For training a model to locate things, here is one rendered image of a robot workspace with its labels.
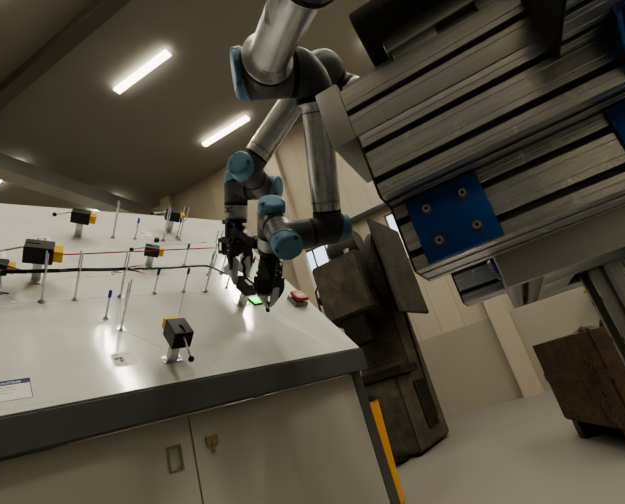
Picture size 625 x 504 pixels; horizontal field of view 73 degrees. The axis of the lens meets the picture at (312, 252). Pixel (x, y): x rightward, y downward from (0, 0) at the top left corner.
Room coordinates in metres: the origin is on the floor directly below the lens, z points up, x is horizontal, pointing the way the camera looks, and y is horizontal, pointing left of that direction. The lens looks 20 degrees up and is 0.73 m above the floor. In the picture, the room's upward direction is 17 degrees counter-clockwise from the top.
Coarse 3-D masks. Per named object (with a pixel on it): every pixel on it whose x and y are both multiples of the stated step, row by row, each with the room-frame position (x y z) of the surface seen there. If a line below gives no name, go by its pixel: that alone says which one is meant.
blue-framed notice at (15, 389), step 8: (0, 384) 0.79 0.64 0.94; (8, 384) 0.79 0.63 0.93; (16, 384) 0.80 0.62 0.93; (24, 384) 0.81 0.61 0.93; (0, 392) 0.77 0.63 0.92; (8, 392) 0.78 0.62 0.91; (16, 392) 0.79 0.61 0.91; (24, 392) 0.80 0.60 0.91; (32, 392) 0.80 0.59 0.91; (0, 400) 0.76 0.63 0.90; (8, 400) 0.77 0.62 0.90
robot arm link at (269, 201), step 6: (264, 198) 0.99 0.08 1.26; (270, 198) 0.99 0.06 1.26; (276, 198) 1.00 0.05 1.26; (282, 198) 1.00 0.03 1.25; (258, 204) 0.98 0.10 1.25; (264, 204) 0.97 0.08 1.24; (270, 204) 0.98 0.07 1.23; (276, 204) 0.98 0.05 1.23; (282, 204) 0.99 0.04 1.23; (258, 210) 1.00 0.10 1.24; (264, 210) 0.98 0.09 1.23; (270, 210) 0.98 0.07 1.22; (276, 210) 0.98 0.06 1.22; (282, 210) 1.00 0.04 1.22; (258, 216) 1.01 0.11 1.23; (264, 216) 0.99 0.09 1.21; (270, 216) 1.07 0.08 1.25; (258, 222) 1.02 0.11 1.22; (258, 228) 1.04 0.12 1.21; (258, 234) 1.05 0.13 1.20; (264, 240) 1.05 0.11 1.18
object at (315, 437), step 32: (320, 384) 1.31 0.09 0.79; (352, 384) 1.40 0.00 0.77; (192, 416) 1.02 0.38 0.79; (224, 416) 1.08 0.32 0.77; (256, 416) 1.14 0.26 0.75; (288, 416) 1.21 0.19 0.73; (320, 416) 1.28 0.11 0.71; (352, 416) 1.37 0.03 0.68; (224, 448) 1.07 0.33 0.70; (256, 448) 1.13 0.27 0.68; (288, 448) 1.19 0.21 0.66; (320, 448) 1.26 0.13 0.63; (352, 448) 1.34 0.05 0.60; (224, 480) 1.06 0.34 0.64; (256, 480) 1.11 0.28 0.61; (288, 480) 1.18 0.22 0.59; (320, 480) 1.24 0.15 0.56; (352, 480) 1.32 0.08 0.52
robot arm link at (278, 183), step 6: (270, 180) 1.14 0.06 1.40; (276, 180) 1.14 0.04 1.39; (264, 186) 1.12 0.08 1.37; (270, 186) 1.14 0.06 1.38; (276, 186) 1.14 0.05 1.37; (282, 186) 1.19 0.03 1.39; (246, 192) 1.17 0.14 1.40; (252, 192) 1.14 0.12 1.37; (258, 192) 1.13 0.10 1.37; (264, 192) 1.15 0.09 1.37; (270, 192) 1.15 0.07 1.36; (276, 192) 1.15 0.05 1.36; (282, 192) 1.19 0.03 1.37; (246, 198) 1.19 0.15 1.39; (252, 198) 1.19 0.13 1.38; (258, 198) 1.18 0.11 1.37
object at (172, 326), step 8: (168, 320) 0.96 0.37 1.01; (176, 320) 0.97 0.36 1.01; (184, 320) 0.99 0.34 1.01; (168, 328) 0.96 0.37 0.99; (176, 328) 0.95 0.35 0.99; (184, 328) 0.96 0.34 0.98; (168, 336) 0.96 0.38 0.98; (176, 336) 0.94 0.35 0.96; (184, 336) 0.96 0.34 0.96; (192, 336) 0.97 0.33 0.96; (176, 344) 0.96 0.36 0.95; (184, 344) 0.98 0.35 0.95; (168, 352) 1.01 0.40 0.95; (176, 352) 1.00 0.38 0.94; (168, 360) 1.01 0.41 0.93; (176, 360) 1.02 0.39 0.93; (192, 360) 0.94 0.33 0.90
